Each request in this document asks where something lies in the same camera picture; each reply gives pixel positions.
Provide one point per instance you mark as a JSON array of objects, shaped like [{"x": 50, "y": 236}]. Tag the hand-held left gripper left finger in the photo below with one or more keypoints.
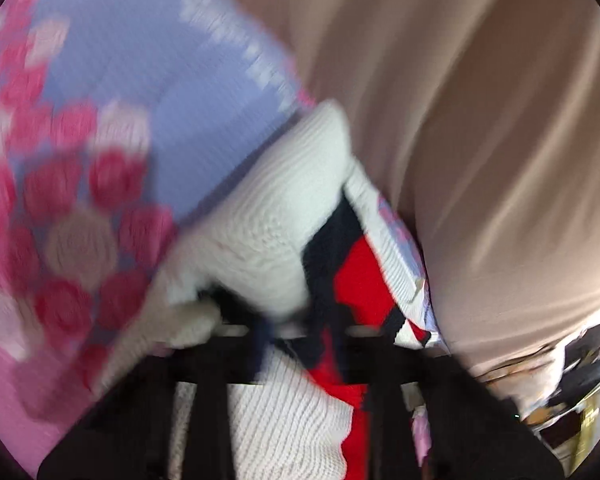
[{"x": 262, "y": 352}]

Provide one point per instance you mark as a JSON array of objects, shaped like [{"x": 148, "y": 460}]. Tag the pink floral blanket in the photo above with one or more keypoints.
[{"x": 130, "y": 60}]

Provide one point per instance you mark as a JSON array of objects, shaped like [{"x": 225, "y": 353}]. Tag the dark blurred clutter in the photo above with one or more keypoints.
[{"x": 580, "y": 380}]

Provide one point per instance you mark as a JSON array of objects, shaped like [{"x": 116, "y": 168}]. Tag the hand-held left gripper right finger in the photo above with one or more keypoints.
[{"x": 375, "y": 365}]

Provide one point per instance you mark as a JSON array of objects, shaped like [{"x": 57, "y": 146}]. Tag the white knitted sweater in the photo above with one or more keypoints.
[{"x": 280, "y": 210}]

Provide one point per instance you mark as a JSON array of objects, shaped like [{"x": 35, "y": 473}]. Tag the beige curtain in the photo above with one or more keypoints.
[{"x": 480, "y": 160}]

